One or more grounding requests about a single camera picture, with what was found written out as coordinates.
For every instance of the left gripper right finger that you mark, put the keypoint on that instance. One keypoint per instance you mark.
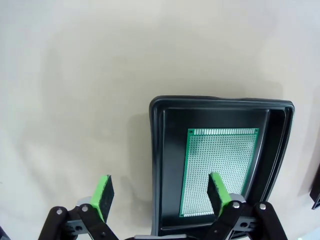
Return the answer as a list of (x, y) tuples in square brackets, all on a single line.
[(218, 195)]

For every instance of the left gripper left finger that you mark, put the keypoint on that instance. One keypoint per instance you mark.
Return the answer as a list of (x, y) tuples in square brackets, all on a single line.
[(102, 197)]

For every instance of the green perforated prototype circuit board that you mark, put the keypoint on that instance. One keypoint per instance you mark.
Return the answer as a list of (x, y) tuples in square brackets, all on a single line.
[(225, 155)]

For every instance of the black plastic ESD tray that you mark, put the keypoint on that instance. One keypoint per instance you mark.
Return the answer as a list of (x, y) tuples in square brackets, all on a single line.
[(317, 195), (172, 150)]

